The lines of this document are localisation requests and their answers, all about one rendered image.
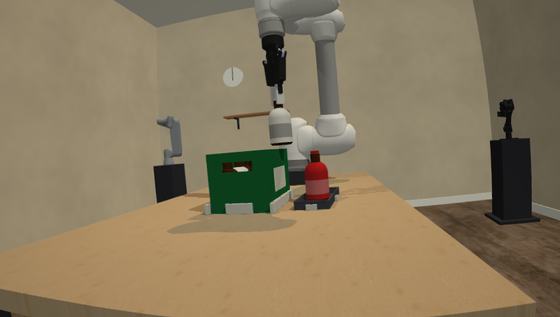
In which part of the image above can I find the red bottle with pale label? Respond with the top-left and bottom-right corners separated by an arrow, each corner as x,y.
304,151 -> 330,200

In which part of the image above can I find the brown bottle with cream cap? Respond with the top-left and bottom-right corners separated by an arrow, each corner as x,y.
222,162 -> 237,173

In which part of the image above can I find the white bottle with grey label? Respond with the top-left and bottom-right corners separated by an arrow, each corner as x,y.
268,98 -> 293,146
234,162 -> 248,172

